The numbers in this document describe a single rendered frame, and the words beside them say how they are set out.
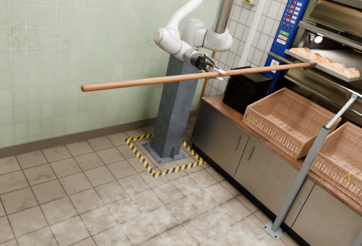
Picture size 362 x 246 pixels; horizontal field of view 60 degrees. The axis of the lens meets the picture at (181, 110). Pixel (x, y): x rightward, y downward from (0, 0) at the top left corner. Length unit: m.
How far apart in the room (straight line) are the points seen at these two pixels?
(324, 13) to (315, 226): 1.61
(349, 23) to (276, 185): 1.33
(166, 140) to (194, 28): 1.01
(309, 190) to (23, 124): 2.19
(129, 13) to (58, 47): 0.62
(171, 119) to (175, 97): 0.22
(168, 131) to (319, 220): 1.35
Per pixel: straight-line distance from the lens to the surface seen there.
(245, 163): 2.69
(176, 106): 2.68
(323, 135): 2.20
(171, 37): 1.80
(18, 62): 2.50
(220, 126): 2.79
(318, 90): 2.82
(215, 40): 2.44
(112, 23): 2.66
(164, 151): 2.91
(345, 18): 2.75
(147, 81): 1.43
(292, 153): 2.47
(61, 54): 2.57
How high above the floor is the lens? 1.77
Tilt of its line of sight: 28 degrees down
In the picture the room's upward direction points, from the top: 14 degrees clockwise
